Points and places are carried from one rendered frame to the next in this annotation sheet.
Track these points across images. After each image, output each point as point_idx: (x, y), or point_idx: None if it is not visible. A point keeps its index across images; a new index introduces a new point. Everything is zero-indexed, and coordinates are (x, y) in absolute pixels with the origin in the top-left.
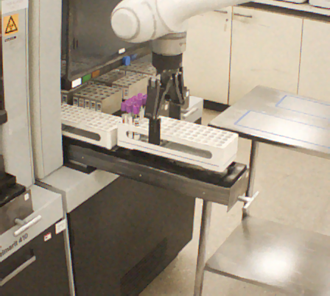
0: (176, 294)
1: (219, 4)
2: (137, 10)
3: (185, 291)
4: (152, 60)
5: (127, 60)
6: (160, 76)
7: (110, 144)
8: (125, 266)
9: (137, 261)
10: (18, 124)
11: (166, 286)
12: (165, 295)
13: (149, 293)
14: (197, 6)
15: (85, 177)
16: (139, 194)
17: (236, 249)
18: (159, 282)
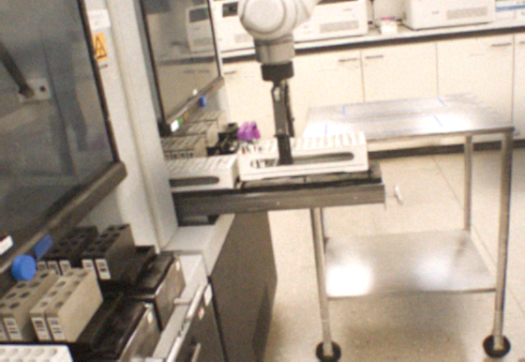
0: (292, 343)
1: None
2: None
3: (299, 336)
4: (263, 75)
5: (203, 100)
6: (279, 89)
7: (232, 183)
8: (252, 325)
9: (257, 317)
10: (133, 182)
11: (277, 338)
12: (283, 349)
13: (266, 353)
14: None
15: (213, 229)
16: (245, 239)
17: (342, 270)
18: (268, 337)
